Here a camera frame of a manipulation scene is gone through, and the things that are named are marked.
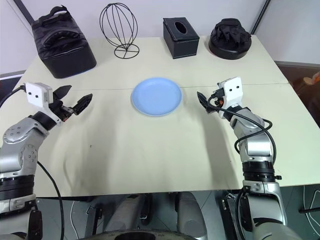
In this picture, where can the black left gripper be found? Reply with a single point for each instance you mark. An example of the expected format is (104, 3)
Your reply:
(61, 110)

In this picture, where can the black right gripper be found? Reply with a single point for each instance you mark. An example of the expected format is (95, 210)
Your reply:
(218, 96)

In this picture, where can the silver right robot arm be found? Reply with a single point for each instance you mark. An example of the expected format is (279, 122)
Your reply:
(257, 147)

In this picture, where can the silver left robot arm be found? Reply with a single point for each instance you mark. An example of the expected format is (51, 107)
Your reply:
(15, 135)

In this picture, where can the light blue round plate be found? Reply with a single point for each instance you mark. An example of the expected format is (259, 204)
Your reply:
(157, 96)

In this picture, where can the black padded bag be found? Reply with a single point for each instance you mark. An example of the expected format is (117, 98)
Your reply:
(65, 57)

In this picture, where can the black leather tissue box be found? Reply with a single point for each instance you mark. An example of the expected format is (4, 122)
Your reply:
(183, 46)

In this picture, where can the cream tablecloth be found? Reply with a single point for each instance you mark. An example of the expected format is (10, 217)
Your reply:
(150, 150)

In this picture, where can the black round hat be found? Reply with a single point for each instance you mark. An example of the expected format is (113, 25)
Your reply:
(230, 37)

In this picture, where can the dark metal pole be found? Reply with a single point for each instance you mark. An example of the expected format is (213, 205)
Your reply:
(261, 16)
(25, 12)

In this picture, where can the silver robot right leg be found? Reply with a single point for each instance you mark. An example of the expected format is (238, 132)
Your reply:
(191, 212)

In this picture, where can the silver robot leg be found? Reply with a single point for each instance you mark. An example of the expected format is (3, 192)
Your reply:
(127, 212)
(191, 212)

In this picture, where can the silver robot left leg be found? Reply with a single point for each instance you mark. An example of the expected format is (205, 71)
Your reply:
(127, 212)

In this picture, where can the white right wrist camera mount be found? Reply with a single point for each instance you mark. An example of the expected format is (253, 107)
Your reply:
(233, 92)

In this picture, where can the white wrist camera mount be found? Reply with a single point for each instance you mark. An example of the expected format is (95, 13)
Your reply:
(233, 92)
(35, 91)

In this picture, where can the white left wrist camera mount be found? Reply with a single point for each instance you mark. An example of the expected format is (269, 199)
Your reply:
(35, 91)

